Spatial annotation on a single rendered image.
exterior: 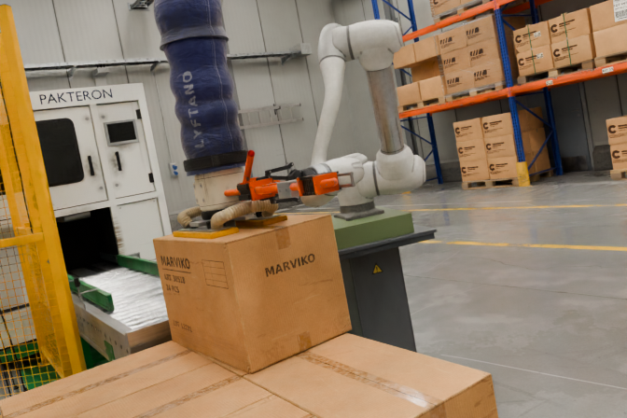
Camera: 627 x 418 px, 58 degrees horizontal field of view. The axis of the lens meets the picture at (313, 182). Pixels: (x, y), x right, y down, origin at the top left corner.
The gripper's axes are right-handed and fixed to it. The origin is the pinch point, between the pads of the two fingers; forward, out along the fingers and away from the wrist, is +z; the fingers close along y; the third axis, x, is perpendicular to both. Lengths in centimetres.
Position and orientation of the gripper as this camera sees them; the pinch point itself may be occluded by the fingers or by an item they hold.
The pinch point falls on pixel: (257, 189)
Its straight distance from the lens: 177.7
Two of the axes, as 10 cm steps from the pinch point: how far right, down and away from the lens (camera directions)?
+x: -5.5, 0.6, 8.3
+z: -8.2, 1.7, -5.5
